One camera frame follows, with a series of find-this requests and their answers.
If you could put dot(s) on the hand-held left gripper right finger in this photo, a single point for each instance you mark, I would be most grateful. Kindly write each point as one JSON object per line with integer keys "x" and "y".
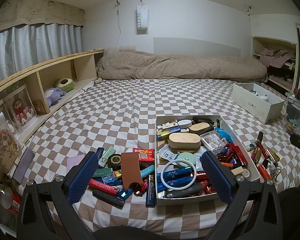
{"x": 216, "y": 177}

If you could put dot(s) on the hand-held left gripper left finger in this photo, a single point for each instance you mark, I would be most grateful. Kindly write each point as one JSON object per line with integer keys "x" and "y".
{"x": 82, "y": 177}

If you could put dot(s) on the purple sticky note pad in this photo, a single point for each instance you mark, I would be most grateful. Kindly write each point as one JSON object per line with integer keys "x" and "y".
{"x": 73, "y": 162}

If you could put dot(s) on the pile of cosmetic tubes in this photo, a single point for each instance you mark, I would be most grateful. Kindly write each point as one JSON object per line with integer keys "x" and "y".
{"x": 262, "y": 155}

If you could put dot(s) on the white cardboard box container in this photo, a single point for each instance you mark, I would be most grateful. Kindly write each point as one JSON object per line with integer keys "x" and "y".
{"x": 250, "y": 155}

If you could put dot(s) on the clear snack container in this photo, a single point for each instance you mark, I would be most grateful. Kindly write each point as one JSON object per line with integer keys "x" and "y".
{"x": 5, "y": 145}

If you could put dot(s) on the dark green flat box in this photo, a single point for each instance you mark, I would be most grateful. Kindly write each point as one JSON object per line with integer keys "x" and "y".
{"x": 102, "y": 173}

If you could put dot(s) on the red tube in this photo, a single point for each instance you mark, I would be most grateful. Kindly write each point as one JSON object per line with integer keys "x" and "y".
{"x": 102, "y": 186}

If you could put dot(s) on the clear plastic bin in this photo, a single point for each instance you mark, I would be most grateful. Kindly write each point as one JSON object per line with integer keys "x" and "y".
{"x": 293, "y": 112}

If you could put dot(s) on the black tube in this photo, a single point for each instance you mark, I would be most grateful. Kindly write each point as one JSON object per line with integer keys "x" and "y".
{"x": 107, "y": 198}

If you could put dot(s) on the mint green small box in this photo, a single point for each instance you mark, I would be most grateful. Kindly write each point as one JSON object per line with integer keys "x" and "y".
{"x": 107, "y": 155}

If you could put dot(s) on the clear plastic case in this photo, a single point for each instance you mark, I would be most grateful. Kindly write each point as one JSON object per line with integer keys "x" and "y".
{"x": 212, "y": 141}

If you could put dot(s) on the mint green round case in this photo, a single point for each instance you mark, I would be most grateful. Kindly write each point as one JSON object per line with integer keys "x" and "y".
{"x": 185, "y": 158}

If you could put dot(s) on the round black tin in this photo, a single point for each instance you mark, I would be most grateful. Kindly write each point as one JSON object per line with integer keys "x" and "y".
{"x": 115, "y": 160}

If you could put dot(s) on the black foam grip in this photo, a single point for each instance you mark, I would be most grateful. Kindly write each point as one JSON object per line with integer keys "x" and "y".
{"x": 182, "y": 192}

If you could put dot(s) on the blue tube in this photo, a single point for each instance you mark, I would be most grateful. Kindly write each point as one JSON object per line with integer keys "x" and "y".
{"x": 177, "y": 173}

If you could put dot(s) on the blue plastic packet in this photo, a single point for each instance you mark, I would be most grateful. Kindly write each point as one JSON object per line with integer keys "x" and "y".
{"x": 222, "y": 133}

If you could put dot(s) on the green circuit board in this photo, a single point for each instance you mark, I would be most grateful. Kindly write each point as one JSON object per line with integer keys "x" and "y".
{"x": 250, "y": 147}

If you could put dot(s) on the large oval wooden-lid box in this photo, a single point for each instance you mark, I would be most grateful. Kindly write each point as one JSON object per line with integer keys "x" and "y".
{"x": 185, "y": 141}

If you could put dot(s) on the brown leather case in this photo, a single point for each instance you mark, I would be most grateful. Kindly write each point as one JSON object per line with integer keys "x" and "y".
{"x": 130, "y": 170}

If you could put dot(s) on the small oval wooden-lid box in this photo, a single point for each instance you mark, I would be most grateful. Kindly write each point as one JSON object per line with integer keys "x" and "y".
{"x": 200, "y": 128}

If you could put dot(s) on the grey notebook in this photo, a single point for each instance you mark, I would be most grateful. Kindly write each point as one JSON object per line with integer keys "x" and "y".
{"x": 23, "y": 166}

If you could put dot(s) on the white round tape case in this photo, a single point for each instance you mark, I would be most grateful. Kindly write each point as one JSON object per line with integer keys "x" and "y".
{"x": 185, "y": 124}

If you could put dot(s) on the white shoe box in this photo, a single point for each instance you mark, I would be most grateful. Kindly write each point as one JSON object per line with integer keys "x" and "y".
{"x": 250, "y": 102}

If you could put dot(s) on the teal tube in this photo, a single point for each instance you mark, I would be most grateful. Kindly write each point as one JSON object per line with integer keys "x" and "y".
{"x": 147, "y": 171}

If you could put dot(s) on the red snack packet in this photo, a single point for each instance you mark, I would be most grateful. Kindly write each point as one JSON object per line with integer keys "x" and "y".
{"x": 145, "y": 154}

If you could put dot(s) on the navy blue long box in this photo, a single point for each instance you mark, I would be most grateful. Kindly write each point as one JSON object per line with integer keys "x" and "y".
{"x": 150, "y": 192}

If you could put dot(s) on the checkered bed sheet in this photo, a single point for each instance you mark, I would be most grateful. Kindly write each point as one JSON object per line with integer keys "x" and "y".
{"x": 102, "y": 110}

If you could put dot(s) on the plastic bottle red label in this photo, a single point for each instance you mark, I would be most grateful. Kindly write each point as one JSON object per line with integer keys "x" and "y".
{"x": 12, "y": 200}

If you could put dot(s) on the pink clothes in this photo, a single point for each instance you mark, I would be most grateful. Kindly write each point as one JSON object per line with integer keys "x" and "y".
{"x": 275, "y": 56}

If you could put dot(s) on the small wooden box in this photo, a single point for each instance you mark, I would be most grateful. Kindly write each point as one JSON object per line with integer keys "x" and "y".
{"x": 40, "y": 107}

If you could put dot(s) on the purple plush toy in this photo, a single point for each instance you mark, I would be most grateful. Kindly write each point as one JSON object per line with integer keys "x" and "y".
{"x": 53, "y": 96}

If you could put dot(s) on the doll in clear case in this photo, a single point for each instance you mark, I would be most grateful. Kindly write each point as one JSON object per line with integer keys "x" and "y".
{"x": 21, "y": 110}

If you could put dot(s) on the green plush toy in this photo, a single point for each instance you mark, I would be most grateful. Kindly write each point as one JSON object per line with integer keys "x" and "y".
{"x": 65, "y": 85}

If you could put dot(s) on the wardrobe shelf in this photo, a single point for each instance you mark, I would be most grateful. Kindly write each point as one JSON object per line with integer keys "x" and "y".
{"x": 256, "y": 45}

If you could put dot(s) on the beige comforter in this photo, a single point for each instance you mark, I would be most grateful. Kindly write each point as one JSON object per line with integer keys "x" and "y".
{"x": 177, "y": 65}

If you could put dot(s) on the wooden bedside shelf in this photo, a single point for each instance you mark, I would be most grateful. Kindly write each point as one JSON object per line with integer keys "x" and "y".
{"x": 40, "y": 66}

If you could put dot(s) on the grey curtain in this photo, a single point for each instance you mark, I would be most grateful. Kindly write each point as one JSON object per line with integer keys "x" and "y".
{"x": 35, "y": 45}

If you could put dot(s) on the beige printed valance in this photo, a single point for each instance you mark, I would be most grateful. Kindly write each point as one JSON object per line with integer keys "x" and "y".
{"x": 40, "y": 12}

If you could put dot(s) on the white hanging paper bag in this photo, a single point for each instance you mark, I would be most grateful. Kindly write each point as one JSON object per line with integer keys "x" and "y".
{"x": 142, "y": 17}

